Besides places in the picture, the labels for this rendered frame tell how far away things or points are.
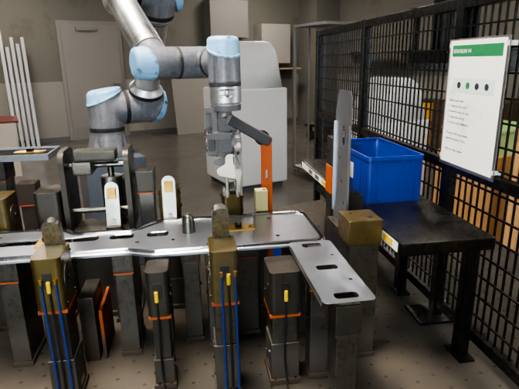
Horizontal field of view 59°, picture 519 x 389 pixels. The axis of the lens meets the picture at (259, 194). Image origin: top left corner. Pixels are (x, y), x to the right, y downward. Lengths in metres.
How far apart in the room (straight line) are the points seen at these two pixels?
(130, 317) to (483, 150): 0.92
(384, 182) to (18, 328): 0.99
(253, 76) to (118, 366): 4.14
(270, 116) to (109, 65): 5.09
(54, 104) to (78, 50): 1.10
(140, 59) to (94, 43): 8.46
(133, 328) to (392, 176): 0.78
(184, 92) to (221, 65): 8.54
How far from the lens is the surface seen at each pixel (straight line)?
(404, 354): 1.27
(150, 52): 1.12
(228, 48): 1.07
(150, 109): 1.67
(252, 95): 4.98
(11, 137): 6.75
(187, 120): 9.56
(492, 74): 1.14
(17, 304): 1.25
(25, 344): 1.31
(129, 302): 1.20
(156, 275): 1.00
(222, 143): 1.09
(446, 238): 1.09
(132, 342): 1.26
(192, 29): 10.14
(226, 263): 0.94
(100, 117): 1.65
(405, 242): 1.04
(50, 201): 1.36
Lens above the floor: 1.41
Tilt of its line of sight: 16 degrees down
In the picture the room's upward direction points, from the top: 1 degrees counter-clockwise
